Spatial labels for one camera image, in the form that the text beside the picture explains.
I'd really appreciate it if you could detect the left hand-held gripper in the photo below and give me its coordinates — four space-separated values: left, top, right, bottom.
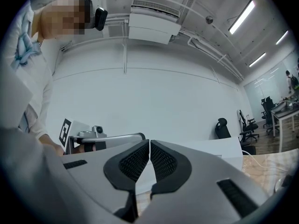
58 117 147 155

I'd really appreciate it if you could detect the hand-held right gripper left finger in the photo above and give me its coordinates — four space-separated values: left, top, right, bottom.
45 139 150 221

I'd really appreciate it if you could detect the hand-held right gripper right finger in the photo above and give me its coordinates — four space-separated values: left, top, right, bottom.
137 140 270 224

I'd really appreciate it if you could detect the person's left forearm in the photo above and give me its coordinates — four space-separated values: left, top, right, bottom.
38 133 65 156

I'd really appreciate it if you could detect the black reclined office chair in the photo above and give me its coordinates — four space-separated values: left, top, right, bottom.
214 117 257 155

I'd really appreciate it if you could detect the person's white shirt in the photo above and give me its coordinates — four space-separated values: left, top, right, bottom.
0 0 57 149

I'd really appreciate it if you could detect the white round dish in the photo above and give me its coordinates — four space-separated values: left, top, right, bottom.
273 174 292 194

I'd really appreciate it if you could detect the light blue neck scarf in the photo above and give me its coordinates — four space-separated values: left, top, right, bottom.
13 31 43 70

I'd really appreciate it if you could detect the person's head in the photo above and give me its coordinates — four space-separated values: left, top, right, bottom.
38 0 94 41

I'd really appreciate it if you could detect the dark equipment pile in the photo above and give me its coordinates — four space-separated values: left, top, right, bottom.
273 96 299 113

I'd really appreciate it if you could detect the white ceiling air conditioner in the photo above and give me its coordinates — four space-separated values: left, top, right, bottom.
128 0 182 45

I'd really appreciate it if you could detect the ceiling light tube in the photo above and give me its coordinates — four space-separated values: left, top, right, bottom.
248 52 267 68
228 0 256 35
275 30 290 45

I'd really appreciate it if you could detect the white power cable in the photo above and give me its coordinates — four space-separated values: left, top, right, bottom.
241 149 289 173

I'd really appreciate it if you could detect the black head-mounted camera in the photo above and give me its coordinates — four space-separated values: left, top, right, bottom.
94 7 109 31

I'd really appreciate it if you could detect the dark-top white-frame desk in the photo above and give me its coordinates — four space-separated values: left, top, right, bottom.
270 106 299 153

